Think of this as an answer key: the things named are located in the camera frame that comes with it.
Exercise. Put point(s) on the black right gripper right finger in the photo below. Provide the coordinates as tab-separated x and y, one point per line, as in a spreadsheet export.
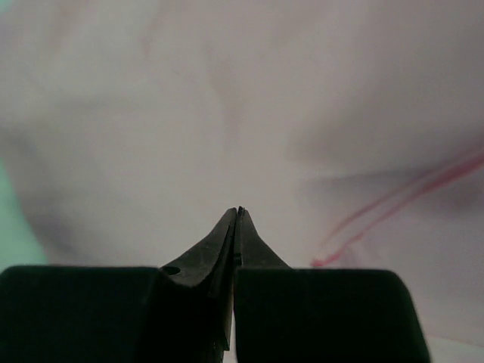
285	314

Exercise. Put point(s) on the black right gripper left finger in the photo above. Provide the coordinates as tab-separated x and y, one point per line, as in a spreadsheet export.
180	312

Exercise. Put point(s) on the light pink t-shirt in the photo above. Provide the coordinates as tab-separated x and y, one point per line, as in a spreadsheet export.
352	131

